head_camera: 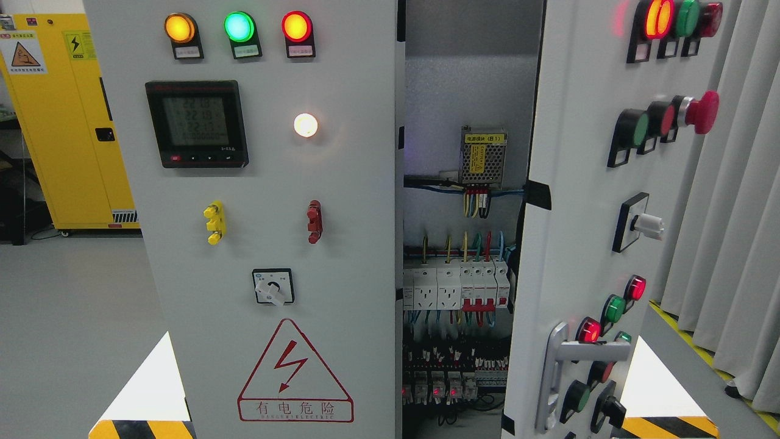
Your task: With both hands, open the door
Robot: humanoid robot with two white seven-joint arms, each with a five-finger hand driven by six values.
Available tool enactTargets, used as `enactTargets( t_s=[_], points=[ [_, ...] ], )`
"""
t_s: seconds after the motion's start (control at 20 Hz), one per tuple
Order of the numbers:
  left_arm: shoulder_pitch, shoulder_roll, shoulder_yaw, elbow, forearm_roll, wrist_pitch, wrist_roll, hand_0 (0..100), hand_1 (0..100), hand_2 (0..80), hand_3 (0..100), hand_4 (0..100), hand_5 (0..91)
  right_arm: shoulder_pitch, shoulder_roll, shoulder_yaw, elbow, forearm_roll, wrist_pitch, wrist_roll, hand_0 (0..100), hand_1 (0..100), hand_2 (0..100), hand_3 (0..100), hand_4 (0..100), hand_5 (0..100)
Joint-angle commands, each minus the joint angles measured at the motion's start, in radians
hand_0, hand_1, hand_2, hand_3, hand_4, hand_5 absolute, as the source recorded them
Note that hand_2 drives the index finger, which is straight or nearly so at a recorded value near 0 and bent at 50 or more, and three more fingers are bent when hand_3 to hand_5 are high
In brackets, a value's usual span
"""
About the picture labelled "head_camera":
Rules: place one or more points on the grey cabinet door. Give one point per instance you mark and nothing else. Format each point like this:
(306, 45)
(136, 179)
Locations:
(607, 177)
(345, 284)

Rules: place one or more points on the perforated metal power supply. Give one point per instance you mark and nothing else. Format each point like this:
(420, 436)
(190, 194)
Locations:
(482, 156)

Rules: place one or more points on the green indicator light left door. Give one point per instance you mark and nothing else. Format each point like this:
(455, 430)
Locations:
(241, 31)

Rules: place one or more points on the lower row relays and breakers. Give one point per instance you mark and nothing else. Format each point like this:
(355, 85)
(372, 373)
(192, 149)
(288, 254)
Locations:
(447, 372)

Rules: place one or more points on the red electric danger sticker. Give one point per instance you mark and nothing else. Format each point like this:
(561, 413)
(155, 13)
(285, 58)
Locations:
(292, 383)

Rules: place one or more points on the upper row circuit breakers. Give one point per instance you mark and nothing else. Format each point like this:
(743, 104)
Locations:
(474, 286)

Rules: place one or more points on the red indicator light left door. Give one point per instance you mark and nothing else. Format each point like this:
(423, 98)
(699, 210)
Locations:
(298, 31)

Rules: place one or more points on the yellow safety cabinet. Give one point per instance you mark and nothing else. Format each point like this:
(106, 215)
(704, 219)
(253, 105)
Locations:
(51, 68)

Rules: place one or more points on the yellow indicator light left door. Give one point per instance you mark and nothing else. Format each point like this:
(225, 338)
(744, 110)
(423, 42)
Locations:
(183, 32)

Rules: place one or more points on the white rotary selector switch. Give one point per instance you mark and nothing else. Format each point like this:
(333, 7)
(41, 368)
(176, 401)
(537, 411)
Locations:
(274, 286)

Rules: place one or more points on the yellow test terminal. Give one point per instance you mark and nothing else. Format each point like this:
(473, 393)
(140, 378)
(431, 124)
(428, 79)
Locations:
(216, 225)

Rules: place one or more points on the white indicator light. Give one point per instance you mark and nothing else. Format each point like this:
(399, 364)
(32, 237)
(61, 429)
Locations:
(305, 125)

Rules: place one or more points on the grey curtain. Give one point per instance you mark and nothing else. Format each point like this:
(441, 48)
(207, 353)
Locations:
(723, 280)

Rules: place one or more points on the red test terminal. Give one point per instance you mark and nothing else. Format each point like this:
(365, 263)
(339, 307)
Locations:
(315, 224)

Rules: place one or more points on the black digital power meter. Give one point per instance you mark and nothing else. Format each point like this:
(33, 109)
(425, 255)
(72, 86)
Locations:
(198, 123)

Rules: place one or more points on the silver door handle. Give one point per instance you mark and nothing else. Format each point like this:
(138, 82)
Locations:
(558, 403)

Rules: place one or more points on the red mushroom emergency button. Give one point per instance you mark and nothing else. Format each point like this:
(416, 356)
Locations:
(699, 112)

